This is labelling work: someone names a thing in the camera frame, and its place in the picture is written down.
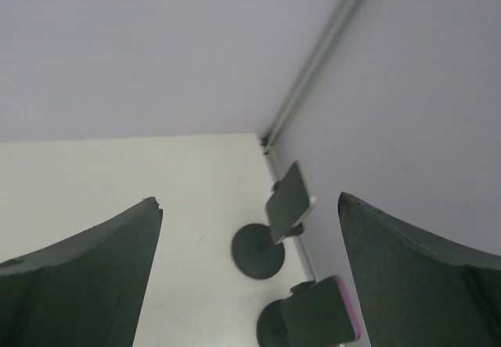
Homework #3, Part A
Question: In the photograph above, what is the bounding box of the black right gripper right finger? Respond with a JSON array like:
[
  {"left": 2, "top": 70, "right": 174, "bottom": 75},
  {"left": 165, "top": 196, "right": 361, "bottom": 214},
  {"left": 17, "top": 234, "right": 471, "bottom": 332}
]
[{"left": 337, "top": 193, "right": 500, "bottom": 346}]

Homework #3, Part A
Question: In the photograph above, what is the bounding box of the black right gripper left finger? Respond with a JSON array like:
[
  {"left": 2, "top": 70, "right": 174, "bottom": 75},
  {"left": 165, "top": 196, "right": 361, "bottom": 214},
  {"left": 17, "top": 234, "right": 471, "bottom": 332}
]
[{"left": 1, "top": 197, "right": 163, "bottom": 346}]

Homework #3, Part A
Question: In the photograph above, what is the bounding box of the black phone stand round base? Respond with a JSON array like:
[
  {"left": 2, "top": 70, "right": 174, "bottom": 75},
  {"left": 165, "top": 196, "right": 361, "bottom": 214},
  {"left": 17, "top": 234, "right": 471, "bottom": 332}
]
[{"left": 256, "top": 280, "right": 326, "bottom": 347}]

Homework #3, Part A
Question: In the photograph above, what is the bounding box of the right aluminium frame post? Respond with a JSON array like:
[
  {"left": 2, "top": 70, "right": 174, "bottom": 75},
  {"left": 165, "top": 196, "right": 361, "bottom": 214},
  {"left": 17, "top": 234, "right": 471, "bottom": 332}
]
[{"left": 260, "top": 0, "right": 364, "bottom": 156}]

